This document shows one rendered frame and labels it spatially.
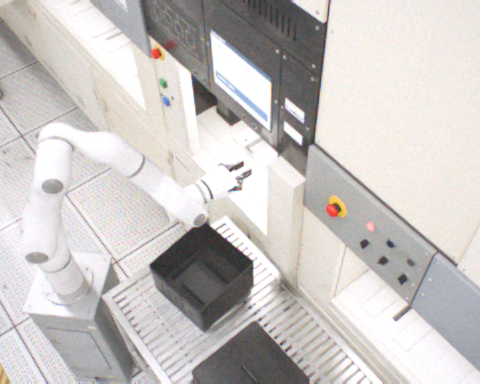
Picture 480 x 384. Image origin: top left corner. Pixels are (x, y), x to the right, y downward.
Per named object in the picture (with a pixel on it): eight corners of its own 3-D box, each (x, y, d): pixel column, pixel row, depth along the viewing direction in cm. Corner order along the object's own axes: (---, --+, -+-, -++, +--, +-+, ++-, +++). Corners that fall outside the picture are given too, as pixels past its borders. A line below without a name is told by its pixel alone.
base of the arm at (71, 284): (36, 302, 219) (20, 279, 204) (52, 259, 231) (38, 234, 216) (85, 307, 218) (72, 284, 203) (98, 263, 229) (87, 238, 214)
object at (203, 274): (205, 242, 234) (202, 218, 220) (255, 283, 222) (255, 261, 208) (154, 287, 222) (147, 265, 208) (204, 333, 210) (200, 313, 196)
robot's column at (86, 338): (73, 379, 278) (21, 312, 217) (89, 325, 295) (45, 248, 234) (130, 386, 276) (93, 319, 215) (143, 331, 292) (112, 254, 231)
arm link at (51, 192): (56, 230, 204) (53, 271, 195) (20, 227, 200) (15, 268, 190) (79, 137, 169) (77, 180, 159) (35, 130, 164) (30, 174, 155)
